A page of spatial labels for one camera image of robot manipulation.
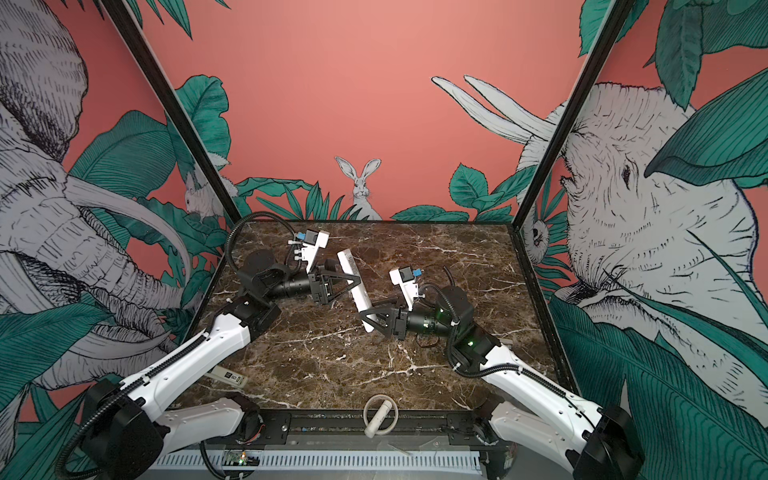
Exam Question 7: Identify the white remote control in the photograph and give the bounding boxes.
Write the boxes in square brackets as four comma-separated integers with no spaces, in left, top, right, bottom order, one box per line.
[337,249,372,313]

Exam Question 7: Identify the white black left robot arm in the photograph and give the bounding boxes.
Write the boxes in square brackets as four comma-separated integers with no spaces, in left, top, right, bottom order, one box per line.
[54,250,362,479]

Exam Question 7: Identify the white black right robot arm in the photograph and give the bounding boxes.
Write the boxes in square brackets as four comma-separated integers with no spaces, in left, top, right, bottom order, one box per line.
[352,283,646,479]

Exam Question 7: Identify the white remote battery cover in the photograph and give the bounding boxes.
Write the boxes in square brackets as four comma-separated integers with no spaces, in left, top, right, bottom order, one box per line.
[205,366,247,388]

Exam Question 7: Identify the small green circuit board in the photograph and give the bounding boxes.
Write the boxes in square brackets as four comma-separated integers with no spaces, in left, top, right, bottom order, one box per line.
[222,450,261,469]

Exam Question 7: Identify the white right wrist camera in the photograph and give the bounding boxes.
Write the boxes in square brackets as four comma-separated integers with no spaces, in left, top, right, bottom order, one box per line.
[389,266,423,311]

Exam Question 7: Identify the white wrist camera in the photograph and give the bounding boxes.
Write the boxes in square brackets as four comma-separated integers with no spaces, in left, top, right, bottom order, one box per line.
[288,229,330,273]
[389,266,423,311]

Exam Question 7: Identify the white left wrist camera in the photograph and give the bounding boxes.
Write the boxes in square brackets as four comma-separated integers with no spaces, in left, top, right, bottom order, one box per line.
[288,229,330,273]

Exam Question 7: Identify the white ring with handle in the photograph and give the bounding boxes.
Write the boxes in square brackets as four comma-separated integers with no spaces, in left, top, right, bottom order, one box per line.
[362,394,400,439]

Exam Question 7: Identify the white slotted cable duct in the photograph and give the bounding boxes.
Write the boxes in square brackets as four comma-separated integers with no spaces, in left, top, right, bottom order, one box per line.
[149,449,483,475]

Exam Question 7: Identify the black left corner frame post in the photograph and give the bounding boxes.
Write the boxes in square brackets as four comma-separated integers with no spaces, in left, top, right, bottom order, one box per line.
[100,0,241,223]

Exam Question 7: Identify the black corner frame post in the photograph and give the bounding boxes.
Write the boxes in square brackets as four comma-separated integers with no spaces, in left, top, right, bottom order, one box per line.
[512,0,634,232]
[100,0,241,223]

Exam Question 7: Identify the black right corner frame post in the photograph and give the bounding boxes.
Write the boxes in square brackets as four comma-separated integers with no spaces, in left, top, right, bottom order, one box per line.
[512,0,634,232]

